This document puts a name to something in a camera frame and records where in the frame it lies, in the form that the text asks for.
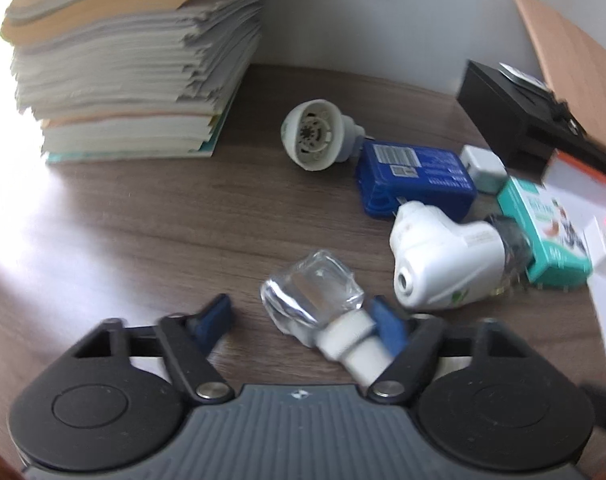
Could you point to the white charger cube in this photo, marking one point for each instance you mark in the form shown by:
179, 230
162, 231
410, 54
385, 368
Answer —
483, 167

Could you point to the clear glass bottle white cap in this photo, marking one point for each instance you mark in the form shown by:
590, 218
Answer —
313, 292

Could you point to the black desk stand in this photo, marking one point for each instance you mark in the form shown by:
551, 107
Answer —
503, 105

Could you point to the blue carton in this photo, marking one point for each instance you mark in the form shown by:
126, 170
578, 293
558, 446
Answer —
413, 175

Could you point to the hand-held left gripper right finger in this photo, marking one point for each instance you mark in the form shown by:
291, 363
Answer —
388, 330

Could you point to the brown wooden board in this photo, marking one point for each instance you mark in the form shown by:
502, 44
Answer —
578, 55

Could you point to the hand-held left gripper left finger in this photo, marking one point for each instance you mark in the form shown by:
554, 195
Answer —
215, 317

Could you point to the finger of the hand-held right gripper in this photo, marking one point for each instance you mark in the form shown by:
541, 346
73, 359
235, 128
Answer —
600, 407

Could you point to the white labelled carton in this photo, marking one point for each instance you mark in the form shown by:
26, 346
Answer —
605, 245

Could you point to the teal carton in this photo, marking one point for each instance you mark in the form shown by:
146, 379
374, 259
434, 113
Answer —
543, 225

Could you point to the white box orange rim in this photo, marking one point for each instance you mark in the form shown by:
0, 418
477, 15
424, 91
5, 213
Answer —
578, 175

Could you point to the stack of books and papers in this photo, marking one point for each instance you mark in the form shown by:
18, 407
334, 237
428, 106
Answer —
128, 60

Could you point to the round white plug-in heater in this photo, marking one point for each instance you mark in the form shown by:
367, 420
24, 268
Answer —
313, 132

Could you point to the small white device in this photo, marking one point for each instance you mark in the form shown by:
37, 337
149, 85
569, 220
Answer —
525, 77

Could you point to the white plug-in vaporizer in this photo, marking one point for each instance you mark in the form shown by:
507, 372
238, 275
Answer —
438, 260

